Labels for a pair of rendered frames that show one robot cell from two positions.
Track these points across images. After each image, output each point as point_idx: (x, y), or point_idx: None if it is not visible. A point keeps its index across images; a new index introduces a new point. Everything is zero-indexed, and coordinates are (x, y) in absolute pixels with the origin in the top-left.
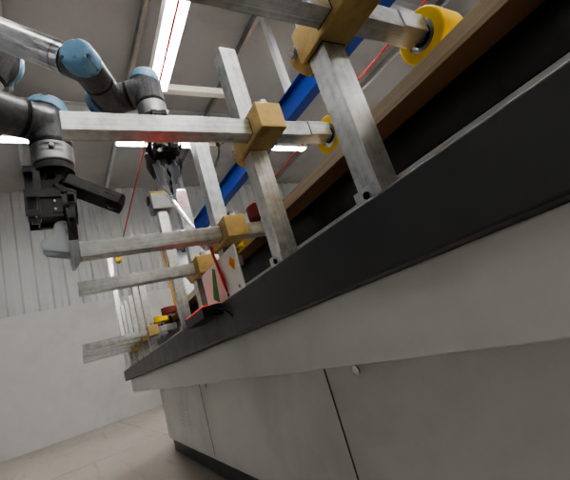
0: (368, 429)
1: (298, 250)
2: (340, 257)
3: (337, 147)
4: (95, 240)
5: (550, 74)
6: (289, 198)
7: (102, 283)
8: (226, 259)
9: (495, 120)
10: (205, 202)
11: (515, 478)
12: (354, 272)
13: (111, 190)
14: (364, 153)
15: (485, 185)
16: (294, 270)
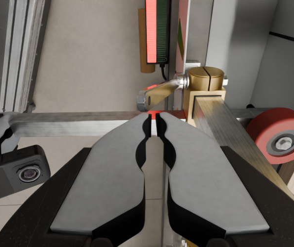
0: None
1: (164, 182)
2: (163, 190)
3: None
4: (32, 136)
5: (162, 242)
6: (287, 170)
7: None
8: (179, 105)
9: (162, 235)
10: (209, 132)
11: None
12: (162, 187)
13: (27, 188)
14: (171, 230)
15: (162, 221)
16: (164, 170)
